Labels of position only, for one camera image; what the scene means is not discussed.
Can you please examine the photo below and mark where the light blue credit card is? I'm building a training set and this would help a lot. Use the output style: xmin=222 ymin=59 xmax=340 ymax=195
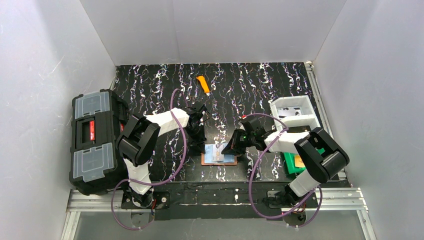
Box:
xmin=203 ymin=143 xmax=234 ymax=164

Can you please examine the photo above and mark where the white credit card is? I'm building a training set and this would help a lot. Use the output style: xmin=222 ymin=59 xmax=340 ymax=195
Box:
xmin=277 ymin=107 xmax=302 ymax=118

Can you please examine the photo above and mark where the orange credit card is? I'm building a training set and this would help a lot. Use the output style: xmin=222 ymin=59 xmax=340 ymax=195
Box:
xmin=293 ymin=154 xmax=305 ymax=168

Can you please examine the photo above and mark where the black toolbox with clear lids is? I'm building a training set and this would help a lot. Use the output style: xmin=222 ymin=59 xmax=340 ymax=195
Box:
xmin=69 ymin=89 xmax=129 ymax=195

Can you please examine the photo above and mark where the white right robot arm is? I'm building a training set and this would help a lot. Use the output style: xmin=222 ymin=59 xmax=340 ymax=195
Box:
xmin=221 ymin=113 xmax=350 ymax=201

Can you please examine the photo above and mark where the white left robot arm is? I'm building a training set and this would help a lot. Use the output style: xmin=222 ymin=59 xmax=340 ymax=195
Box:
xmin=116 ymin=104 xmax=209 ymax=195

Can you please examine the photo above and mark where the green plastic bin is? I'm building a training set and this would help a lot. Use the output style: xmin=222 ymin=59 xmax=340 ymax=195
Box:
xmin=283 ymin=152 xmax=306 ymax=174

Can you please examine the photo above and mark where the white plastic bin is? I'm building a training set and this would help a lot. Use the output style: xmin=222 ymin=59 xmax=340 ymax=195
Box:
xmin=269 ymin=95 xmax=321 ymax=133

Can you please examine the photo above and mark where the orange utility knife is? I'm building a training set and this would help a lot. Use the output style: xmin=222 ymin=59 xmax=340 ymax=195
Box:
xmin=196 ymin=75 xmax=211 ymax=96

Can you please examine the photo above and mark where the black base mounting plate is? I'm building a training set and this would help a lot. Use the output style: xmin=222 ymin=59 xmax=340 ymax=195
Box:
xmin=120 ymin=181 xmax=307 ymax=222

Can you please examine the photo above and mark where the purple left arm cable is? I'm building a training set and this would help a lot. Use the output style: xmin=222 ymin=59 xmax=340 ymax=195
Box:
xmin=110 ymin=88 xmax=193 ymax=231

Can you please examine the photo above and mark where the aluminium frame rail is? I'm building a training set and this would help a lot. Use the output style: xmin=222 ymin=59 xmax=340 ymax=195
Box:
xmin=62 ymin=187 xmax=377 ymax=240

